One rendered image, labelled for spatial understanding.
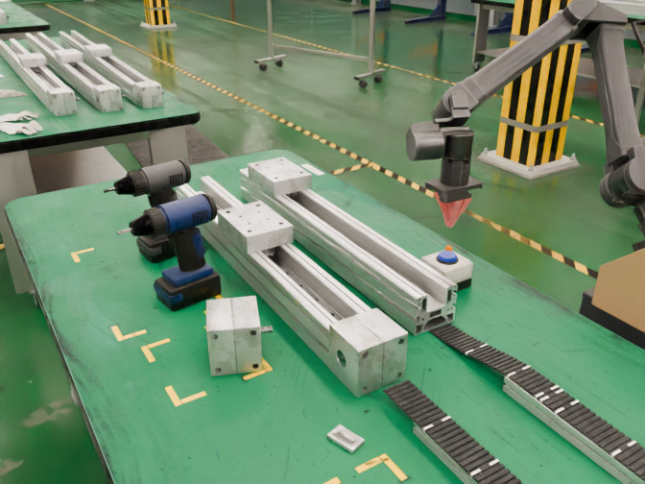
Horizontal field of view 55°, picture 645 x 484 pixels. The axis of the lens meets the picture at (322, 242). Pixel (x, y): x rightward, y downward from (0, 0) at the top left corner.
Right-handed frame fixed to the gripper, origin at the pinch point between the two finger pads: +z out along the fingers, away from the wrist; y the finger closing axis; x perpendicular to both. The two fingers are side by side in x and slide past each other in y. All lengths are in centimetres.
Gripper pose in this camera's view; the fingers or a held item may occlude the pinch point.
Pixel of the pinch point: (449, 223)
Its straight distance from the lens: 132.6
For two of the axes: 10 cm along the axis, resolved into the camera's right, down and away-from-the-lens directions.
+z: 0.0, 8.9, 4.5
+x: 5.0, 3.9, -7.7
